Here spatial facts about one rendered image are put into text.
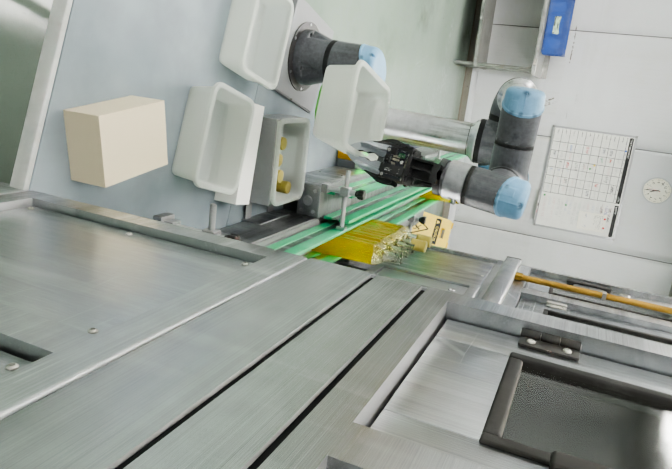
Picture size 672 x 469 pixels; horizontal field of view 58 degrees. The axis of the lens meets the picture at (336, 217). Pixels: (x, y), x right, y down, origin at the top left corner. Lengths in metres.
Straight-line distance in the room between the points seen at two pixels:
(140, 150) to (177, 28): 0.30
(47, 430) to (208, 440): 0.10
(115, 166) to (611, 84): 6.78
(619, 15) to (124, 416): 7.33
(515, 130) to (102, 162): 0.73
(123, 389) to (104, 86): 0.77
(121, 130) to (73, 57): 0.14
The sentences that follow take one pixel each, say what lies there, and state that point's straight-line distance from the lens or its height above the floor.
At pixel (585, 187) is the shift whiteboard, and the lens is 7.54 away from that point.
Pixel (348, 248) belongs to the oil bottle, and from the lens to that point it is 1.65.
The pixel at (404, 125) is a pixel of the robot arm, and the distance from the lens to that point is 1.62.
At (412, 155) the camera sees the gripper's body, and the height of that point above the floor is 1.25.
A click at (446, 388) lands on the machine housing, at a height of 1.47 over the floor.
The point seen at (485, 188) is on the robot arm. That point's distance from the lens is 1.11.
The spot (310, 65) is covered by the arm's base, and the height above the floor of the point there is 0.82.
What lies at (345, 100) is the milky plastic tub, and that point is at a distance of 1.16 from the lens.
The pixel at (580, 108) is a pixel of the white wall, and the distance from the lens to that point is 7.51.
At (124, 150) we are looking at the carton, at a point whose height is 0.82.
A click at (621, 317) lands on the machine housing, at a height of 1.73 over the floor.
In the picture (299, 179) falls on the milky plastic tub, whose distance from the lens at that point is 1.67.
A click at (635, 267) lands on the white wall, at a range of 7.73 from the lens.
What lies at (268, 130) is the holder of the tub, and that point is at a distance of 1.53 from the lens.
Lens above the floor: 1.54
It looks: 21 degrees down
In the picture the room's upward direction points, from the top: 102 degrees clockwise
